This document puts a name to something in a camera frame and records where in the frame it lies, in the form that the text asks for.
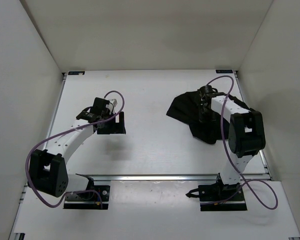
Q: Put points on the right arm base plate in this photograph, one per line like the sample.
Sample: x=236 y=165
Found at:
x=215 y=198

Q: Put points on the blue corner label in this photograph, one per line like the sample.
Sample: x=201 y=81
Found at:
x=76 y=73
x=224 y=71

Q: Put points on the black pleated skirt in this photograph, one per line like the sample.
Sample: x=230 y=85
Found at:
x=190 y=112

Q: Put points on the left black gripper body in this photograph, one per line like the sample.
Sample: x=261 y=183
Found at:
x=107 y=114

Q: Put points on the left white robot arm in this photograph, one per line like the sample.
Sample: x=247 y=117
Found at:
x=48 y=167

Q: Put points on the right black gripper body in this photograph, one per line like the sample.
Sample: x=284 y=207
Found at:
x=206 y=115

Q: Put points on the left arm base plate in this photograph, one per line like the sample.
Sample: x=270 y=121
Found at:
x=90 y=200

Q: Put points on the right blue corner label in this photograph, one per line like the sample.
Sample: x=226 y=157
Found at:
x=224 y=71

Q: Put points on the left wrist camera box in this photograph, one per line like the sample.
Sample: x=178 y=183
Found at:
x=112 y=103

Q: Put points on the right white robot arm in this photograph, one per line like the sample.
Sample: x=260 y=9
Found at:
x=243 y=128

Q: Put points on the left blue corner label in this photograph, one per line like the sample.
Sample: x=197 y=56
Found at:
x=76 y=73

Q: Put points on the aluminium table front rail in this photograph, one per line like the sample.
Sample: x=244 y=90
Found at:
x=155 y=177

